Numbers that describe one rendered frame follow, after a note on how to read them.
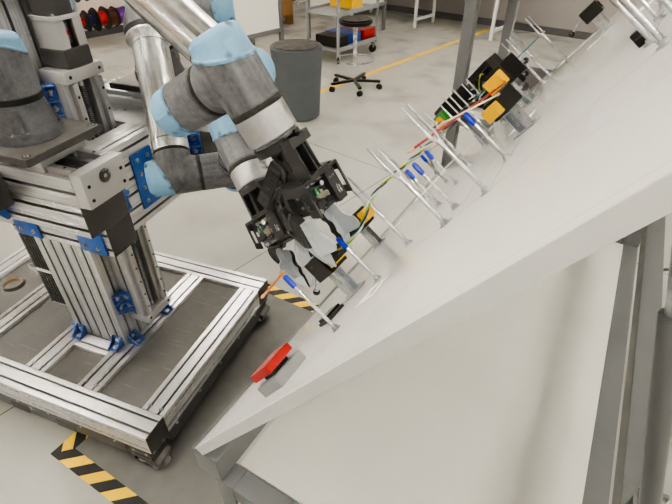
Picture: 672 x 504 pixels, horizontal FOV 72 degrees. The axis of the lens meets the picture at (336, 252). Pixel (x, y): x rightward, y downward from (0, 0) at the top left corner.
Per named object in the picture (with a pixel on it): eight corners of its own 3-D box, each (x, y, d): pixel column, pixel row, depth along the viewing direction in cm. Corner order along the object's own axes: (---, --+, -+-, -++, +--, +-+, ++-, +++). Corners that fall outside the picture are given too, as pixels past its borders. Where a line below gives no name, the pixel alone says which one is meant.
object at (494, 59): (539, 81, 131) (504, 44, 131) (523, 100, 119) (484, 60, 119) (520, 97, 136) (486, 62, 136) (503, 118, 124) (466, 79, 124)
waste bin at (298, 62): (272, 124, 420) (266, 51, 382) (277, 106, 457) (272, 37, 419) (322, 124, 420) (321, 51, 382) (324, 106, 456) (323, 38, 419)
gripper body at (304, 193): (323, 223, 63) (276, 146, 58) (288, 226, 70) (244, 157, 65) (356, 192, 67) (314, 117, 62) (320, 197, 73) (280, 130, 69)
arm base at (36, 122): (-22, 141, 108) (-43, 99, 102) (32, 118, 119) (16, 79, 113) (27, 151, 103) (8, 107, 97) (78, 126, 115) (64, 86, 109)
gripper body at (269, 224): (256, 253, 83) (228, 195, 85) (277, 253, 91) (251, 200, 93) (291, 232, 81) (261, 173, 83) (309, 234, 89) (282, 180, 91)
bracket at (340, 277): (359, 284, 80) (339, 264, 80) (365, 281, 78) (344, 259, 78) (343, 302, 78) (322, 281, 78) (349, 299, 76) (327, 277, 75)
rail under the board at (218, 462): (198, 466, 83) (191, 446, 79) (435, 187, 164) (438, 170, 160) (221, 482, 81) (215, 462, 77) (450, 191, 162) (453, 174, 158)
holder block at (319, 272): (335, 267, 81) (319, 251, 81) (347, 257, 76) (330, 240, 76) (320, 283, 79) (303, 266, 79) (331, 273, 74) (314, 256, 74)
